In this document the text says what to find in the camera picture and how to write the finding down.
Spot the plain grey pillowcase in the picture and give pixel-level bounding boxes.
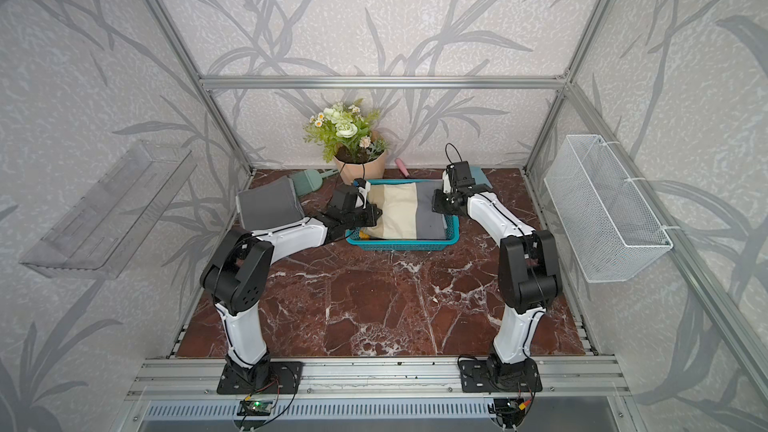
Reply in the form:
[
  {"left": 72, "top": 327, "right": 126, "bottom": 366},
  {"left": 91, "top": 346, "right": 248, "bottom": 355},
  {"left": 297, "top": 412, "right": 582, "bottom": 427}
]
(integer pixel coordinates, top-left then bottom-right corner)
[{"left": 236, "top": 177, "right": 305, "bottom": 231}]

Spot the teal plastic basket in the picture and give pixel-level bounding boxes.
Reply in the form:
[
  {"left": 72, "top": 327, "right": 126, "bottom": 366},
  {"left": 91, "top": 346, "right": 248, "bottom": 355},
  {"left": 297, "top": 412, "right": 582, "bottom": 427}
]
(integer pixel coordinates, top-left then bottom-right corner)
[{"left": 347, "top": 179, "right": 459, "bottom": 251}]

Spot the right controller board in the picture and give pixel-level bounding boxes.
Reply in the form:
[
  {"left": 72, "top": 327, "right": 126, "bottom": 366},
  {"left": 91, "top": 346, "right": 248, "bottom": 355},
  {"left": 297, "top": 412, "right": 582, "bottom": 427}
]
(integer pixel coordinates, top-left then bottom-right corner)
[{"left": 488, "top": 398, "right": 532, "bottom": 422}]

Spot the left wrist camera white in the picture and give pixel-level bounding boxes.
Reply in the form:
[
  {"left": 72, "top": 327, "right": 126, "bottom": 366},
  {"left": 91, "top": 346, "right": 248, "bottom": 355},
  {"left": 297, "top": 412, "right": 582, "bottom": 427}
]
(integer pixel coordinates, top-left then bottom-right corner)
[{"left": 352, "top": 178, "right": 371, "bottom": 209}]

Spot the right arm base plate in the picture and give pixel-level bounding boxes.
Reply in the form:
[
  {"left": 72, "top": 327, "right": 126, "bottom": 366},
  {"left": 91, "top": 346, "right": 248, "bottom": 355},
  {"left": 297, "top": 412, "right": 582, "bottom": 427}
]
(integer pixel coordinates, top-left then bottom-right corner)
[{"left": 457, "top": 354, "right": 543, "bottom": 394}]

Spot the left controller board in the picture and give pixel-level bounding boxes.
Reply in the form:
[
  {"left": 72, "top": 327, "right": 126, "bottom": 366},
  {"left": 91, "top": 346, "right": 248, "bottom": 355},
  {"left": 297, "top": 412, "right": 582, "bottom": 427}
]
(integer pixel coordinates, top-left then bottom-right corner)
[{"left": 236, "top": 398, "right": 274, "bottom": 417}]

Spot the blue-grey dustpan right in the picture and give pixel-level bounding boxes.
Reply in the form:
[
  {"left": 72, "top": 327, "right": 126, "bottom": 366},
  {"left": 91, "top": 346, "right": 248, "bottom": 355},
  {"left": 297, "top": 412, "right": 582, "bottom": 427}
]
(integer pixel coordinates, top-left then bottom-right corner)
[{"left": 470, "top": 166, "right": 491, "bottom": 188}]

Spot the aluminium cage frame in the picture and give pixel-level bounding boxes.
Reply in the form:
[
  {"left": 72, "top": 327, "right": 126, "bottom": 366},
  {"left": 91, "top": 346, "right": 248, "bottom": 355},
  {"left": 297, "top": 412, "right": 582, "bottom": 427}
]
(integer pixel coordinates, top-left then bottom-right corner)
[{"left": 141, "top": 0, "right": 767, "bottom": 398}]

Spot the white wire wall basket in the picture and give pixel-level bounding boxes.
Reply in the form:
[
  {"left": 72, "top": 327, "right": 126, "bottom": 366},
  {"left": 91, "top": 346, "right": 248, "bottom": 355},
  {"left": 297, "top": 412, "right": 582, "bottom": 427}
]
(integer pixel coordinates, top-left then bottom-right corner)
[{"left": 544, "top": 134, "right": 673, "bottom": 283}]

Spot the green dustpan left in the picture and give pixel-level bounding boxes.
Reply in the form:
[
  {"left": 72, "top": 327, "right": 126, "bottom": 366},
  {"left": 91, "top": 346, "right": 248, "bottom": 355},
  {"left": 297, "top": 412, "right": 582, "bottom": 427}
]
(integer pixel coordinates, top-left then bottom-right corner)
[{"left": 289, "top": 170, "right": 338, "bottom": 197}]

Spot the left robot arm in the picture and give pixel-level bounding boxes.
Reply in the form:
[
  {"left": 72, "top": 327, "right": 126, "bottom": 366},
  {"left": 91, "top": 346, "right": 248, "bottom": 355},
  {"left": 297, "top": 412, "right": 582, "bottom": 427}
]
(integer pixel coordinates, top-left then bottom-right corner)
[{"left": 200, "top": 179, "right": 382, "bottom": 385}]

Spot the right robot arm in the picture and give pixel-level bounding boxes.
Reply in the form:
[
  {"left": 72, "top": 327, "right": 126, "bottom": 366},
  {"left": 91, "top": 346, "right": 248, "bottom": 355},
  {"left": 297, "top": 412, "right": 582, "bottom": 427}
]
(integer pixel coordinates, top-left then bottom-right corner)
[{"left": 432, "top": 161, "right": 562, "bottom": 375}]

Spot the controller board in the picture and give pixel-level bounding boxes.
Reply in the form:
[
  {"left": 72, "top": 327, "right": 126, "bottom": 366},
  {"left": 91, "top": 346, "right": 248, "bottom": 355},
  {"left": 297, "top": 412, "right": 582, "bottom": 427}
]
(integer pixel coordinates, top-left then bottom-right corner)
[
  {"left": 236, "top": 398, "right": 274, "bottom": 417},
  {"left": 488, "top": 398, "right": 532, "bottom": 422}
]

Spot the aluminium front rail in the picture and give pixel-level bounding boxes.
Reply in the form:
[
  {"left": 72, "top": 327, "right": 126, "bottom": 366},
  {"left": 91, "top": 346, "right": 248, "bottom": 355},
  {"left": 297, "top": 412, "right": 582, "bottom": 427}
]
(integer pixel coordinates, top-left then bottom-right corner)
[{"left": 126, "top": 355, "right": 630, "bottom": 400}]

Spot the potted artificial flower plant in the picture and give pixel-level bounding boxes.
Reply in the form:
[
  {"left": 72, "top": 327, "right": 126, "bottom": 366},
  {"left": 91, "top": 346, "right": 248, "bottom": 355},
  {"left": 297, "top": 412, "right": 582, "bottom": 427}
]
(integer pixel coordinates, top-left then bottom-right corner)
[{"left": 303, "top": 98, "right": 389, "bottom": 185}]

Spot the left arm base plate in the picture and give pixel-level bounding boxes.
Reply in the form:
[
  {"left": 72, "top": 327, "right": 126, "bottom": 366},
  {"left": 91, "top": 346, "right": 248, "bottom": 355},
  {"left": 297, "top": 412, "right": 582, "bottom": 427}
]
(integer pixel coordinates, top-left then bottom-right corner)
[{"left": 216, "top": 361, "right": 303, "bottom": 395}]

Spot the clear acrylic wall shelf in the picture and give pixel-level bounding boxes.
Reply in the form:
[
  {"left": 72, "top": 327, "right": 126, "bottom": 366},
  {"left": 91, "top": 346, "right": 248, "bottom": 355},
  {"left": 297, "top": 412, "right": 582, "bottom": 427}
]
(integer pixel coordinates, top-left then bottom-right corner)
[{"left": 20, "top": 140, "right": 197, "bottom": 280}]

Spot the grey and beige pillowcase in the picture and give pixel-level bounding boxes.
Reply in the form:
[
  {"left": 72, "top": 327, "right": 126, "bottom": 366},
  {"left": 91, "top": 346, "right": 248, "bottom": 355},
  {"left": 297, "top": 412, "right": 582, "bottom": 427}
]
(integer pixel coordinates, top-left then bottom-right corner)
[{"left": 361, "top": 180, "right": 446, "bottom": 241}]

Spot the pink handle object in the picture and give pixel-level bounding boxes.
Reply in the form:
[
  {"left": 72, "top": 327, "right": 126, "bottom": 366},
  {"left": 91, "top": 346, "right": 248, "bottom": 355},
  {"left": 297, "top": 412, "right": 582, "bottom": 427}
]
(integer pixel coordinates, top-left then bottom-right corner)
[{"left": 395, "top": 158, "right": 410, "bottom": 178}]

